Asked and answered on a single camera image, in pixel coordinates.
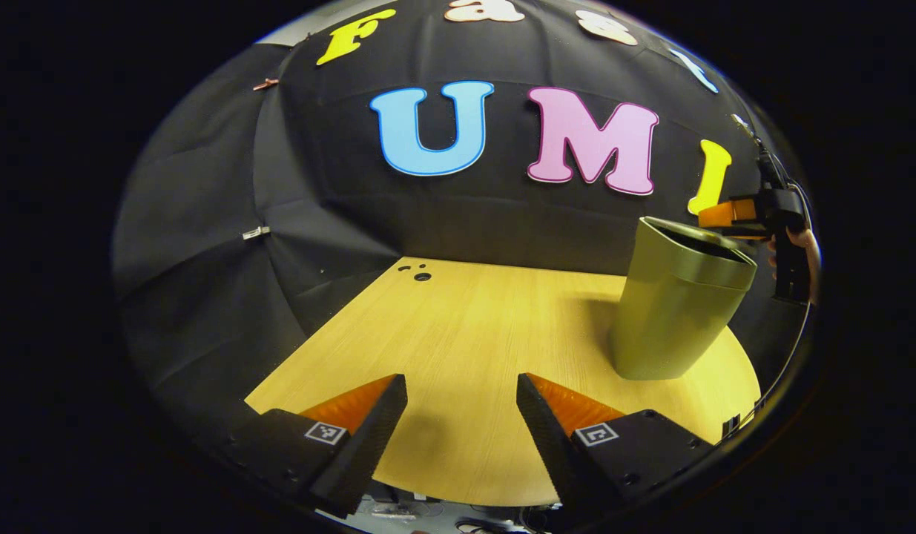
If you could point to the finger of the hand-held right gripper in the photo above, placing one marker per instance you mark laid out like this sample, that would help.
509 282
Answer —
747 234
728 213

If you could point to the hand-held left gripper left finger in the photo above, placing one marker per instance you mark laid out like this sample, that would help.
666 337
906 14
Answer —
368 445

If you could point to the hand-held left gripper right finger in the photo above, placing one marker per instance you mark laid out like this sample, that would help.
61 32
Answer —
550 445

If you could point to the pale green desktop garbage bin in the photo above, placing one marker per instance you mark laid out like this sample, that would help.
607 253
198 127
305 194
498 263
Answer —
673 311

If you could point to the wooden desktop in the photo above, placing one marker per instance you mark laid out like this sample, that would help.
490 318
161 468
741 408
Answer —
487 334

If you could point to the black backdrop cloth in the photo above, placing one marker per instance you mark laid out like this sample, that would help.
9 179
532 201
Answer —
317 222

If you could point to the small silver clip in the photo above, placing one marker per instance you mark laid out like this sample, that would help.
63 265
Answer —
255 233

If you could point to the small red clip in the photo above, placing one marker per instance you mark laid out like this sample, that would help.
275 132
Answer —
265 84

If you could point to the small black bracket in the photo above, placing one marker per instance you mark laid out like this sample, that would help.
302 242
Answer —
730 426

